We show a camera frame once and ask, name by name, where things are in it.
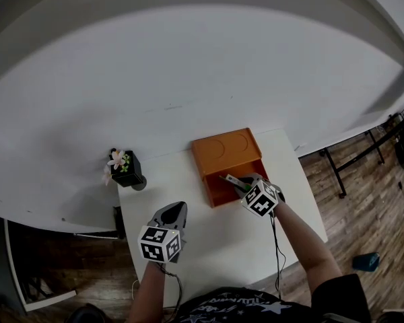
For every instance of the whiteboard on black stand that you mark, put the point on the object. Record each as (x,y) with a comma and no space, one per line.
(337,177)

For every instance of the person's right forearm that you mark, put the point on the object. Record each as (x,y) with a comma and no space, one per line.
(306,247)

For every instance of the orange wooden box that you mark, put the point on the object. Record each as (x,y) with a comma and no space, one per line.
(225,153)

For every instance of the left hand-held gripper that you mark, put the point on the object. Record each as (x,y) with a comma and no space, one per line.
(161,244)

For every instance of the grey round stand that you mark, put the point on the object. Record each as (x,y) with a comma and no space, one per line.
(139,184)

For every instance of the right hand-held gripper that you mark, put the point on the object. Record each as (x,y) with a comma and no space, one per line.
(261,198)

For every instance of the person's left forearm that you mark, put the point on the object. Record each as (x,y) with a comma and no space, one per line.
(151,291)

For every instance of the person's black printed shirt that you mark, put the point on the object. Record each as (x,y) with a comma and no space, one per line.
(242,308)

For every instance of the black vase with flowers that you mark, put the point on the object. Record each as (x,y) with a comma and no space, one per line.
(126,170)

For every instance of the blue bag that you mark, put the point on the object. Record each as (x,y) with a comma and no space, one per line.
(366,261)

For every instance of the green and white small item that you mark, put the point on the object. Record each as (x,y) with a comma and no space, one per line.
(233,180)

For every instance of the white desk frame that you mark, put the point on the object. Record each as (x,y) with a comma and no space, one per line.
(13,268)

